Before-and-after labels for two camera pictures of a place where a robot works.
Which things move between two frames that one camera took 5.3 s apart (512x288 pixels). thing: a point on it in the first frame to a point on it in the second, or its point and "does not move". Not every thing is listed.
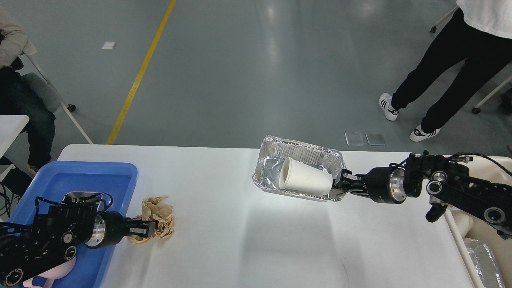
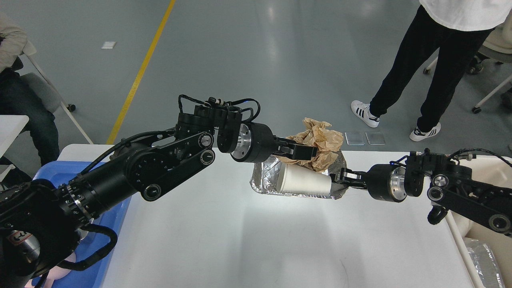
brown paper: [155, 209] to [318, 134]
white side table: [11, 125] does not move
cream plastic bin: [464, 226] does not move
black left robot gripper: [110, 227] to [257, 143]
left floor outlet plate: [354, 139] does not move
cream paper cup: [298, 175] does not move
